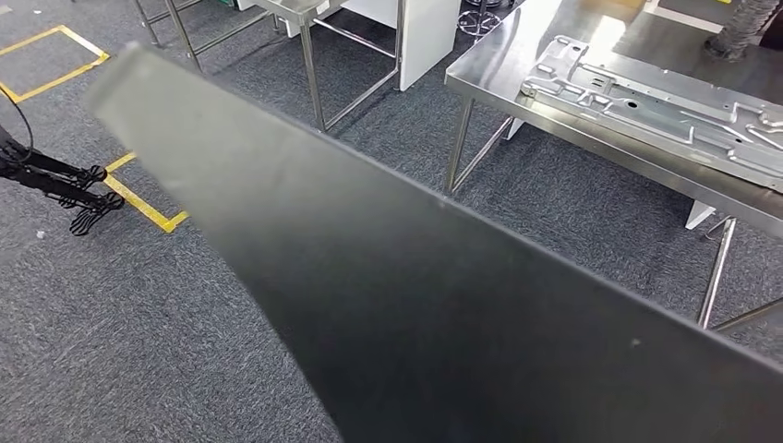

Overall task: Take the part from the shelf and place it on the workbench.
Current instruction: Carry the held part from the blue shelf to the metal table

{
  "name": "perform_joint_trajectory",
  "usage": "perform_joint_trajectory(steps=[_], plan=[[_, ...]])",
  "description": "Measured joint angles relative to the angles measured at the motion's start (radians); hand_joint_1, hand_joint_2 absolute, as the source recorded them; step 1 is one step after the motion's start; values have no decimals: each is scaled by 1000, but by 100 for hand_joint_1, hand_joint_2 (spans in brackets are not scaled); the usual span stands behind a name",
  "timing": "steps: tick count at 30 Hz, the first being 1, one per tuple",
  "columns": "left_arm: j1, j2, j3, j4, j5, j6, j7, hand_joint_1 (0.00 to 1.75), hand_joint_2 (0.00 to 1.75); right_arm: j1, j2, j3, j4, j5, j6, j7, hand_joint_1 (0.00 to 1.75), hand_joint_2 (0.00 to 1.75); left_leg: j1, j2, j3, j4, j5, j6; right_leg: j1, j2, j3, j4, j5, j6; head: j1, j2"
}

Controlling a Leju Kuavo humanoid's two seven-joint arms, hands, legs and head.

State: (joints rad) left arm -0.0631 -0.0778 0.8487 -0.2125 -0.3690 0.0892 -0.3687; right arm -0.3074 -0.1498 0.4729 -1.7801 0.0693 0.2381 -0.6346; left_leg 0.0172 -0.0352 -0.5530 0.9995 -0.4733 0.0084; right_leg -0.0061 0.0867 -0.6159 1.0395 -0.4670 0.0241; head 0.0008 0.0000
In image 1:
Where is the black tripod stand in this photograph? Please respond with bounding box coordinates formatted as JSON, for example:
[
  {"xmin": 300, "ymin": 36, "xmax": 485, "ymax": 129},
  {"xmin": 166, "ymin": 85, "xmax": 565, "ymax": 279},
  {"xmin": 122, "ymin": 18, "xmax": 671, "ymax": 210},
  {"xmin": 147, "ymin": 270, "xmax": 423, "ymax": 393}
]
[{"xmin": 0, "ymin": 91, "xmax": 126, "ymax": 238}]

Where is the stainless steel workbench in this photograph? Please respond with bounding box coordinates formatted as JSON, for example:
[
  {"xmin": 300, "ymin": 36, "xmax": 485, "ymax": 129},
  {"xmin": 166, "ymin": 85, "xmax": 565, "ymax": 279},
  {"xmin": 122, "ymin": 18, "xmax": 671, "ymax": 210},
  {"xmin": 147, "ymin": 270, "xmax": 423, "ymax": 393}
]
[{"xmin": 444, "ymin": 0, "xmax": 783, "ymax": 331}]

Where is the stainless steel table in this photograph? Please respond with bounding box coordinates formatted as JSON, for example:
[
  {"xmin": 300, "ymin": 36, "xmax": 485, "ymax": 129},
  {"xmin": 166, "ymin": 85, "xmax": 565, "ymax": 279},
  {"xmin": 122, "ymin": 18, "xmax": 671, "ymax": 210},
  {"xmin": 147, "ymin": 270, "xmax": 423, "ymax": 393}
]
[{"xmin": 131, "ymin": 0, "xmax": 408, "ymax": 133}]

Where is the white cabinet panel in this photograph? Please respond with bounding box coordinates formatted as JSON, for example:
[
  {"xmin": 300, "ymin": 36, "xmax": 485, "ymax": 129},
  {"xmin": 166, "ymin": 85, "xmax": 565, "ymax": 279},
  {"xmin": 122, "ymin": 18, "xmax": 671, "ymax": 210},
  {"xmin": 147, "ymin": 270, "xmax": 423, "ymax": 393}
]
[{"xmin": 235, "ymin": 0, "xmax": 461, "ymax": 93}]

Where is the black plastic frame part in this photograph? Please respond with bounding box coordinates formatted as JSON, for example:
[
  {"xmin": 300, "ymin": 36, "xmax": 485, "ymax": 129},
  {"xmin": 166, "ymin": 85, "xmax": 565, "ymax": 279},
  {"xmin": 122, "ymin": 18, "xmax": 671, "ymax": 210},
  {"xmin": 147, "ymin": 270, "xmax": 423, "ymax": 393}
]
[{"xmin": 85, "ymin": 42, "xmax": 783, "ymax": 443}]

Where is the stamped sheet metal panel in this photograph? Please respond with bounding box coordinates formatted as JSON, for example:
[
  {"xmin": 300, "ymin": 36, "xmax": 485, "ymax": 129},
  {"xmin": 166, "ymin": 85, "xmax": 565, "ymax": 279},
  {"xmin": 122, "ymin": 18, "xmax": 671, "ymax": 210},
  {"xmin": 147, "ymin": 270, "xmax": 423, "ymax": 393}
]
[{"xmin": 520, "ymin": 34, "xmax": 783, "ymax": 194}]

